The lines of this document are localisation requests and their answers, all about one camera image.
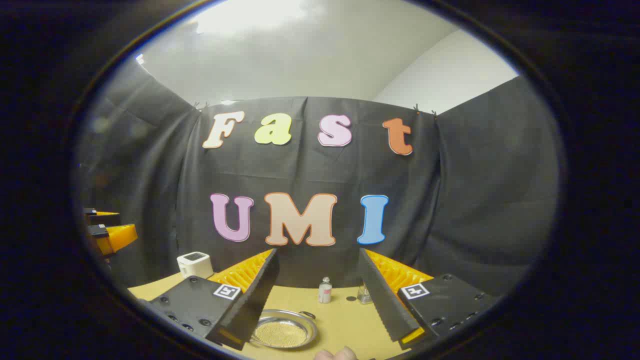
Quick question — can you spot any white toaster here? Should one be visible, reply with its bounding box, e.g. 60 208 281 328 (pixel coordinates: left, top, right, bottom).
176 251 215 280

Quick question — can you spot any steel pot with black handles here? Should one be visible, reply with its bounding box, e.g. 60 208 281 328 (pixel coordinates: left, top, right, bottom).
250 309 318 350

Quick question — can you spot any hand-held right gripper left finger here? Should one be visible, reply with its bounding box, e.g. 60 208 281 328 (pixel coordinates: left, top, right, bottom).
137 247 281 351

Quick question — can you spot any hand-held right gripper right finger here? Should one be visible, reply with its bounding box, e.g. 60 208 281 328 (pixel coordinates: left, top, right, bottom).
357 247 501 351

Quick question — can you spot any pile of yellow soybeans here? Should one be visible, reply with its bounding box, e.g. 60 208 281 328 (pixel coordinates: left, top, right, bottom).
257 320 308 348

